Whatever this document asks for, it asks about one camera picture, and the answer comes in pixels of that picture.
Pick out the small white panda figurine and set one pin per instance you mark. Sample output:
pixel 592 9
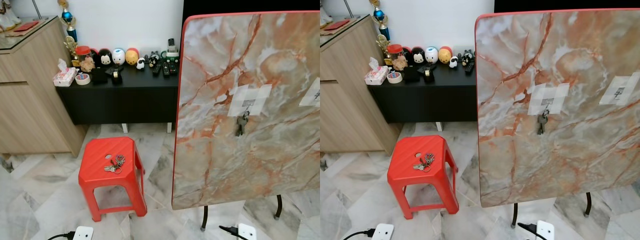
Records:
pixel 141 63
pixel 453 62

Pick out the light wooden cabinet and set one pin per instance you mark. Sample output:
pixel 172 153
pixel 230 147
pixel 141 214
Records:
pixel 30 100
pixel 345 100

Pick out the red plastic stool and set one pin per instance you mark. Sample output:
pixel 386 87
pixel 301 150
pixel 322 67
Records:
pixel 407 172
pixel 97 165

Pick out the dark hanging key bunch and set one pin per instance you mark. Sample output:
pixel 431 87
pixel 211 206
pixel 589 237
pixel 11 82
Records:
pixel 241 122
pixel 542 121

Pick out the flat red box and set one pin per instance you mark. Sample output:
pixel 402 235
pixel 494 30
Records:
pixel 26 26
pixel 343 24

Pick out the white statue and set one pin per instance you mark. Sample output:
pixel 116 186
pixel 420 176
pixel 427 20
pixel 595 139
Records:
pixel 325 20
pixel 7 15

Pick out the thin metal pole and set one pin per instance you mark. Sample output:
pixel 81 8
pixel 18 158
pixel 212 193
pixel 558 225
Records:
pixel 347 8
pixel 37 9

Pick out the blue and gold trophy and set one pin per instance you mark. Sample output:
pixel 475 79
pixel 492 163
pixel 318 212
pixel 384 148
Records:
pixel 67 20
pixel 380 17

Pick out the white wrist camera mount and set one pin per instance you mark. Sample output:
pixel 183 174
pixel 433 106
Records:
pixel 383 232
pixel 247 232
pixel 545 231
pixel 83 234

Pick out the red lid glass jar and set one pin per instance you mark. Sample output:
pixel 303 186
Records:
pixel 396 52
pixel 84 54

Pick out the floral tissue box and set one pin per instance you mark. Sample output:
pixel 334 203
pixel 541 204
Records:
pixel 64 76
pixel 376 75

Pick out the black remote control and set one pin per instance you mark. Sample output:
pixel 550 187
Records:
pixel 171 67
pixel 156 69
pixel 470 67

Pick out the white round figurine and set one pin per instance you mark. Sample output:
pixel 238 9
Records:
pixel 431 55
pixel 118 56

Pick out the white tape roll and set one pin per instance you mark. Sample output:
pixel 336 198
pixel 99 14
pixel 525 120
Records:
pixel 394 77
pixel 82 79

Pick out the black low console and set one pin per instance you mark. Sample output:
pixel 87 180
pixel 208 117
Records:
pixel 125 102
pixel 425 100

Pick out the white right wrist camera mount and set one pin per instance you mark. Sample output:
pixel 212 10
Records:
pixel 545 231
pixel 247 232

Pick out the black mouse figurine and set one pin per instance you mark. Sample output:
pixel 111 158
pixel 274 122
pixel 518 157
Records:
pixel 417 57
pixel 105 59

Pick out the small gold trophy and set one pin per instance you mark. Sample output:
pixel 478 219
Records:
pixel 72 50
pixel 384 47

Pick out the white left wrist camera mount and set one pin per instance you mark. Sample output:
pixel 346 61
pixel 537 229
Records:
pixel 383 232
pixel 83 234

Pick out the black tape dispenser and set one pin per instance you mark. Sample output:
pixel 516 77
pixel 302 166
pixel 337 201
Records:
pixel 117 75
pixel 429 73

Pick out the small black box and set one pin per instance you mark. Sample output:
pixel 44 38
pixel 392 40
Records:
pixel 411 74
pixel 99 76

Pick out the small black figurine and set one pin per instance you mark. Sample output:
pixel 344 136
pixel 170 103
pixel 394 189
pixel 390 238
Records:
pixel 467 58
pixel 154 60

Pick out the yellow bear figurine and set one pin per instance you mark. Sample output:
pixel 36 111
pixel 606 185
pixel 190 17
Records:
pixel 445 56
pixel 132 57

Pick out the marble pattern folding table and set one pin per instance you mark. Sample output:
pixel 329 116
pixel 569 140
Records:
pixel 575 160
pixel 220 155

